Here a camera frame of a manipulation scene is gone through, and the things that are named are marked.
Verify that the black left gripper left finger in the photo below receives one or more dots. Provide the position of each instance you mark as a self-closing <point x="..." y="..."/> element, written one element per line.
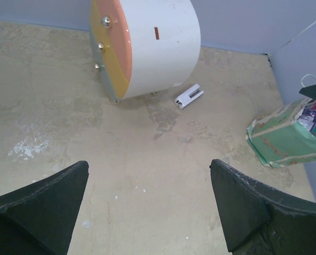
<point x="40" y="217"/>

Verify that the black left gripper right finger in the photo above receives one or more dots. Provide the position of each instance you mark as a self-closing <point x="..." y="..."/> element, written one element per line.
<point x="259" y="219"/>

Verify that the purple snack packet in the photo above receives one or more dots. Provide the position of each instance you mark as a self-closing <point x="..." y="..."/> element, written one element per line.
<point x="308" y="116"/>

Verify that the white cylindrical drawer cabinet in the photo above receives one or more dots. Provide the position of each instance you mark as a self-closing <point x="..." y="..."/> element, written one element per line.
<point x="142" y="47"/>

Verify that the green paper bag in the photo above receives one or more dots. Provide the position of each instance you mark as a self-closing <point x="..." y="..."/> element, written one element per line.
<point x="279" y="140"/>

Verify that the small white stapler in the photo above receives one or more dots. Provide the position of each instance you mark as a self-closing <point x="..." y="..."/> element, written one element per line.
<point x="188" y="96"/>

